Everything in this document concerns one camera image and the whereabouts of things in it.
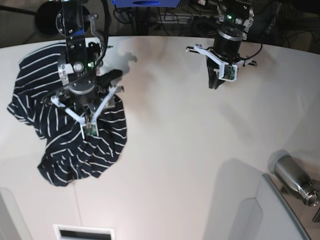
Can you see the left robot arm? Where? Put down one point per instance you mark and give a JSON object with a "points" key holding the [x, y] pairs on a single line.
{"points": [[235, 17]]}

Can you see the white power strip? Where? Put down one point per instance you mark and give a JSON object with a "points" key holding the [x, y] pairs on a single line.
{"points": [[169, 17]]}

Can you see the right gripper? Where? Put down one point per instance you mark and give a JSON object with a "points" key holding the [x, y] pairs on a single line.
{"points": [[87, 93]]}

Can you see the stainless steel water bottle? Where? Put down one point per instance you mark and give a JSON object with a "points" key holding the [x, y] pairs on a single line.
{"points": [[296, 181]]}

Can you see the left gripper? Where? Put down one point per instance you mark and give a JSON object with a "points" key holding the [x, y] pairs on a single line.
{"points": [[226, 44]]}

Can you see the black round stand base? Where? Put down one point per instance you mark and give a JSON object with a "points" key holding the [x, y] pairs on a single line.
{"points": [[45, 18]]}

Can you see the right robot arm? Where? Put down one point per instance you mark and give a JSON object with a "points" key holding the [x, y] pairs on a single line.
{"points": [[85, 46]]}

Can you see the navy white striped t-shirt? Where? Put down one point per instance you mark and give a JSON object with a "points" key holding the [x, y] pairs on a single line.
{"points": [[68, 156]]}

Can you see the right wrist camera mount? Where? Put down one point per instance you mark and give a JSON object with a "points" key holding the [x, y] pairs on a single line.
{"points": [[89, 122]]}

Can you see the blue box with oval hole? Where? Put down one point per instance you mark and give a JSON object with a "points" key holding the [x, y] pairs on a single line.
{"points": [[145, 3]]}

